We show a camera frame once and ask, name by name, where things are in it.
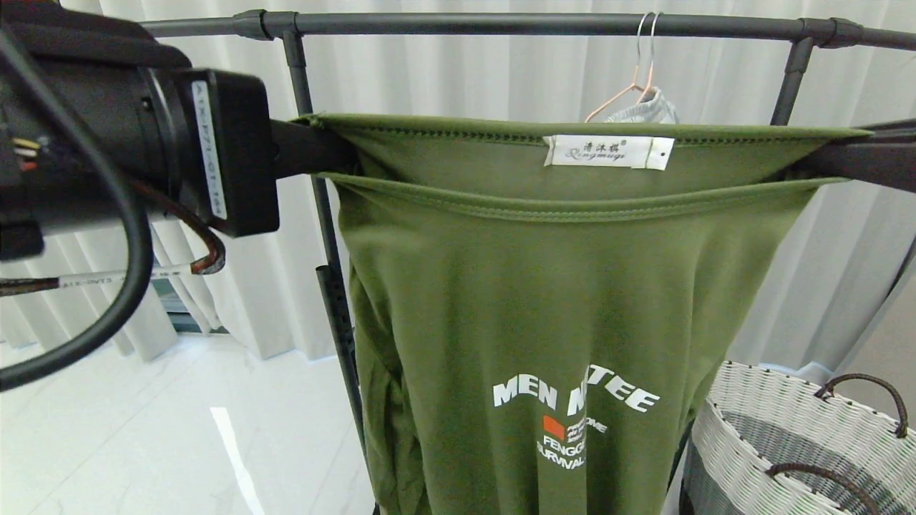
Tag white laundry basket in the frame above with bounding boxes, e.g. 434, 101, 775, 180
678, 361, 916, 515

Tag pale grey shorts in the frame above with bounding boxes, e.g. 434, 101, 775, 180
607, 87, 679, 124

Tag green garment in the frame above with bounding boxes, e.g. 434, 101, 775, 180
296, 111, 874, 515

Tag black cable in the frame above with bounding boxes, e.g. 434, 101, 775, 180
0, 29, 156, 392

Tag white curtain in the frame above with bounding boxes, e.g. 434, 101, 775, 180
0, 229, 180, 363
61, 0, 916, 367

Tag pink clothes hanger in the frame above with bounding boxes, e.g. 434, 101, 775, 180
639, 11, 659, 104
585, 13, 648, 124

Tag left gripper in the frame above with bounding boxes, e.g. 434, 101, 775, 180
29, 67, 281, 240

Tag black clothes rack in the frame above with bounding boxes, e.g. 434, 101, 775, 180
140, 9, 916, 515

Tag window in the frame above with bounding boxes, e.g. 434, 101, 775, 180
149, 278, 231, 335

